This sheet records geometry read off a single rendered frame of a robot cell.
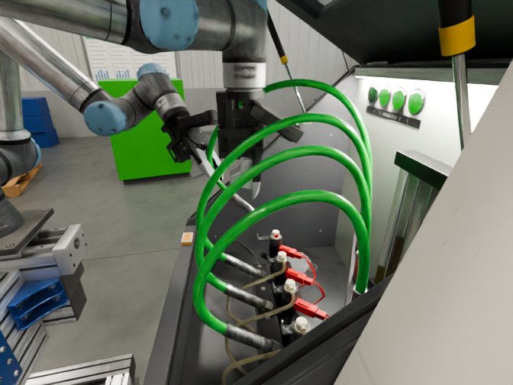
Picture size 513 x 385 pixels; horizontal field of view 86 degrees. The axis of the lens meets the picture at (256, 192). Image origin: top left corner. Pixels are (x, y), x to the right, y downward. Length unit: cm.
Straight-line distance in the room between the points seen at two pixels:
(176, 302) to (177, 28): 55
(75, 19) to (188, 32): 16
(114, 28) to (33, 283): 73
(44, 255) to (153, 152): 308
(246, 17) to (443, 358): 45
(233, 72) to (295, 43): 703
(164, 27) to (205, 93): 661
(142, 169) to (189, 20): 362
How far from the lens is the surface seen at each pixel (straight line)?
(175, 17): 42
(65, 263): 96
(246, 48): 48
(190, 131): 72
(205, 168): 67
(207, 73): 701
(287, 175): 91
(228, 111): 50
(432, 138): 61
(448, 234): 22
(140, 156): 394
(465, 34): 25
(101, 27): 52
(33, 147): 109
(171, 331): 65
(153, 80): 80
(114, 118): 69
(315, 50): 769
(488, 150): 22
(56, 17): 51
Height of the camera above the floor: 144
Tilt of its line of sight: 24 degrees down
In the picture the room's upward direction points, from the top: straight up
